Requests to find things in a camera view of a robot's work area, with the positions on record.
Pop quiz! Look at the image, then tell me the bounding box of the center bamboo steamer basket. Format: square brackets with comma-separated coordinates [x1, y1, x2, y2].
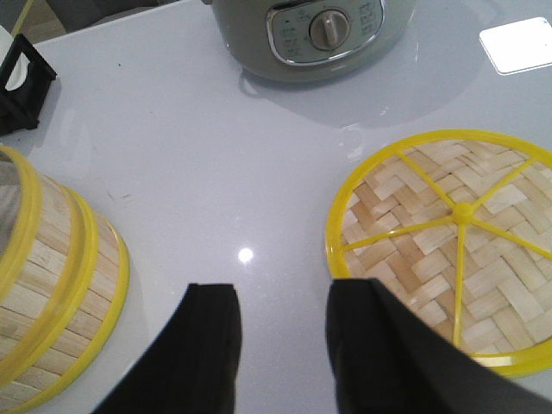
[1, 147, 129, 413]

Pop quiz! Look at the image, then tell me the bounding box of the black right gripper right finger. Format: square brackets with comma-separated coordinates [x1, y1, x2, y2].
[326, 279, 551, 413]

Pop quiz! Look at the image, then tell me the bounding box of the woven bamboo steamer lid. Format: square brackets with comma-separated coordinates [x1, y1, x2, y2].
[325, 129, 551, 377]

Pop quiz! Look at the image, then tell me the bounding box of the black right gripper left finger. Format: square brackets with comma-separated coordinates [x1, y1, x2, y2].
[95, 284, 241, 413]

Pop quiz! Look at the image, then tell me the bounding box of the green electric cooking pot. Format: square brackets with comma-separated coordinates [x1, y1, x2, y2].
[207, 0, 417, 82]

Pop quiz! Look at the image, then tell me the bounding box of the black bowl rack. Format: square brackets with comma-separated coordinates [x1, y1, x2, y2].
[1, 34, 57, 135]

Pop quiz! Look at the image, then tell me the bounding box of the white bowl right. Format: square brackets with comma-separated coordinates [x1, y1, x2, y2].
[0, 24, 28, 92]

